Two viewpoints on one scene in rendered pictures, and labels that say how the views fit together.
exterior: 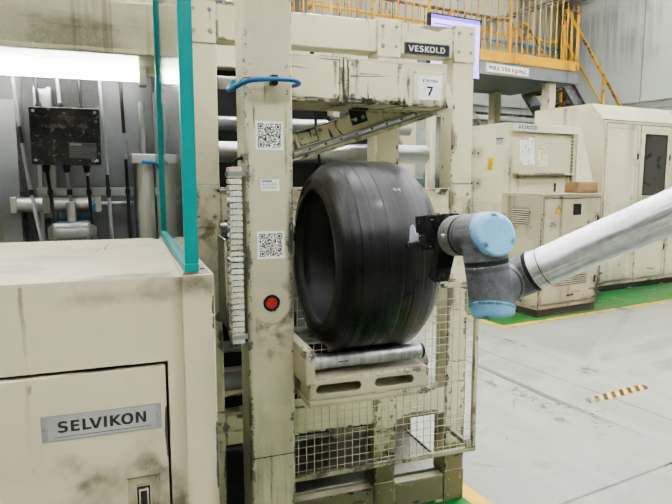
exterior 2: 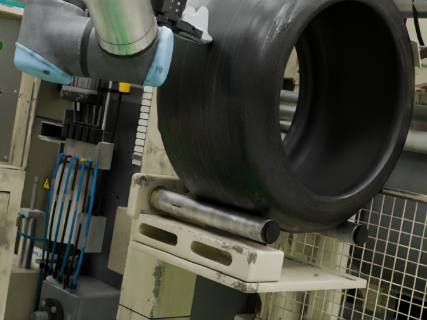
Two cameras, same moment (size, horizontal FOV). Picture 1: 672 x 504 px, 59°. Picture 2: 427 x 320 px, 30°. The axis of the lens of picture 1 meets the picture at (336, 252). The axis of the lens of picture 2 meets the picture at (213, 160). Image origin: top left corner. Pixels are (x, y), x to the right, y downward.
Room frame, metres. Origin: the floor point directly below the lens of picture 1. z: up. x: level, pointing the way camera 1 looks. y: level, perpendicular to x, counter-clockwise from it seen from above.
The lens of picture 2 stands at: (0.97, -1.55, 1.09)
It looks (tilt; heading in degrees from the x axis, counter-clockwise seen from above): 3 degrees down; 67
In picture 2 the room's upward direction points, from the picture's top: 9 degrees clockwise
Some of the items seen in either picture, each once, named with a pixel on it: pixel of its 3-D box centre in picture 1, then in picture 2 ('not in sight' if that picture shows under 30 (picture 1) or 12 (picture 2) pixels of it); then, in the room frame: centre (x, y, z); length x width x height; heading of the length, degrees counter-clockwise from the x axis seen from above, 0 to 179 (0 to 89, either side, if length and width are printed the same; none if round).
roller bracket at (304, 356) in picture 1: (291, 348); (201, 200); (1.68, 0.13, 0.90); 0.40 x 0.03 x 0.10; 20
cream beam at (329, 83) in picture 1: (351, 86); not in sight; (2.07, -0.05, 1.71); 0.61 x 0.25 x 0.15; 110
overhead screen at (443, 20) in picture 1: (453, 47); not in sight; (5.64, -1.09, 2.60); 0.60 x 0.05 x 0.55; 118
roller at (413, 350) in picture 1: (367, 356); (210, 214); (1.61, -0.09, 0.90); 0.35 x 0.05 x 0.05; 110
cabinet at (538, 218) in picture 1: (550, 251); not in sight; (6.24, -2.29, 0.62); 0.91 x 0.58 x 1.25; 118
